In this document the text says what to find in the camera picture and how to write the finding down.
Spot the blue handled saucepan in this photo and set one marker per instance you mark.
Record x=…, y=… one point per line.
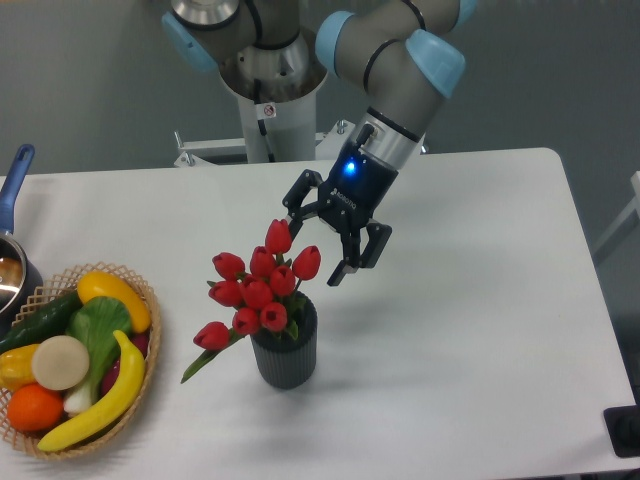
x=19, y=277

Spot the orange fruit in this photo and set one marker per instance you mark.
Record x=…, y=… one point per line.
x=33, y=408

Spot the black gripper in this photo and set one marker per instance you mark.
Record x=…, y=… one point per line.
x=348, y=197

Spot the white furniture leg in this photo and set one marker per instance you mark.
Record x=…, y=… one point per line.
x=620, y=228

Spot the dark grey ribbed vase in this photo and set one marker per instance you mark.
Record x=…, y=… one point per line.
x=283, y=362

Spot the black device at table edge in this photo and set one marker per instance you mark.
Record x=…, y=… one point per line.
x=623, y=428

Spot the dark red vegetable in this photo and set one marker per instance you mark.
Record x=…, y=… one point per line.
x=141, y=342

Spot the red tulip bouquet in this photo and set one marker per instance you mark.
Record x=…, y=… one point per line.
x=261, y=293

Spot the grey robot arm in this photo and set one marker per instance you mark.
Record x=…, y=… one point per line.
x=396, y=55

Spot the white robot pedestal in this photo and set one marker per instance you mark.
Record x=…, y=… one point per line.
x=389, y=133

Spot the woven wicker basket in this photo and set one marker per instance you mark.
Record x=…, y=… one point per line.
x=57, y=286

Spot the yellow squash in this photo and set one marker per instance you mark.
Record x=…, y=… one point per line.
x=102, y=284

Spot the yellow banana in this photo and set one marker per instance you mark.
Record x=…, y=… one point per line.
x=109, y=408

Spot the green bok choy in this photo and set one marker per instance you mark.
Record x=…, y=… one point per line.
x=93, y=325

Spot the yellow bell pepper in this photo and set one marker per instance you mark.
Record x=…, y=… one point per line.
x=16, y=369

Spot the green cucumber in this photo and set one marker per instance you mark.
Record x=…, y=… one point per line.
x=48, y=321

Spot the beige round disc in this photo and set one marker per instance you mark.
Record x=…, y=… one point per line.
x=60, y=363

